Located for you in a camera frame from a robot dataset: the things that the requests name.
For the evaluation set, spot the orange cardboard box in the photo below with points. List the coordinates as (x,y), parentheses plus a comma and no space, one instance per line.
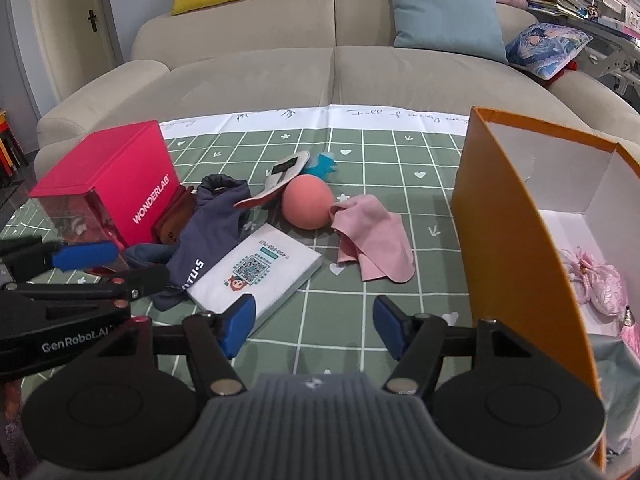
(525,189)

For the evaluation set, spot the anime print pillow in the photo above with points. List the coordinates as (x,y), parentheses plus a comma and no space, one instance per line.
(544,49)

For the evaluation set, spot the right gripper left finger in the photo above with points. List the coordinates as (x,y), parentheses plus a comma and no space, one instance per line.
(213,340)

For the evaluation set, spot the light blue cushion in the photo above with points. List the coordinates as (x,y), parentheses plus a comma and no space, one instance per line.
(469,27)

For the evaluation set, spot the purple fluffy clothing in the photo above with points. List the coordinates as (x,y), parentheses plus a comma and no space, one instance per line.
(16,459)

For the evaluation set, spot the brown red cloth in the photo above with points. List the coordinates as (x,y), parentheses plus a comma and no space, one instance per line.
(173,220)

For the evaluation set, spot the pink shiny drawstring pouch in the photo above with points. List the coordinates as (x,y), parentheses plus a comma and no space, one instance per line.
(596,283)

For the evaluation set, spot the pink ball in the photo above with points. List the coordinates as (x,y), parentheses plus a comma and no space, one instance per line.
(306,202)

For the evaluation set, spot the cluttered white desk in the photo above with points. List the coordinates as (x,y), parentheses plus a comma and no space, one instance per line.
(613,52)

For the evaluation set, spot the red transparent storage box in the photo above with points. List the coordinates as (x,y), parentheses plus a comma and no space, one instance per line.
(114,185)

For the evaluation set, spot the white tissue pack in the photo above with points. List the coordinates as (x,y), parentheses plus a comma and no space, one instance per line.
(268,264)

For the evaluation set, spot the navy blue headband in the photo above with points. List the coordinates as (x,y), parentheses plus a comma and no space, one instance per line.
(214,229)

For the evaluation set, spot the pink cloth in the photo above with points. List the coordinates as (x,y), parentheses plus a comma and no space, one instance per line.
(372,237)

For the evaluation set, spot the cream door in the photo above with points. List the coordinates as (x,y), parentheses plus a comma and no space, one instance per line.
(74,40)

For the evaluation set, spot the blue plush toy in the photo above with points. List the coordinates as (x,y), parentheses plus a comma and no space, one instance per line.
(321,166)

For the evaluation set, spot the silver grey fabric pouch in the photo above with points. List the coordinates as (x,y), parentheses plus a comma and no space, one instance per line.
(618,374)

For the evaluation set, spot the beige fabric sofa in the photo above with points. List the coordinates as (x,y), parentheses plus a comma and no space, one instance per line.
(269,54)

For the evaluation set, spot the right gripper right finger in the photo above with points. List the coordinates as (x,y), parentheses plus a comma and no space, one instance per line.
(415,342)

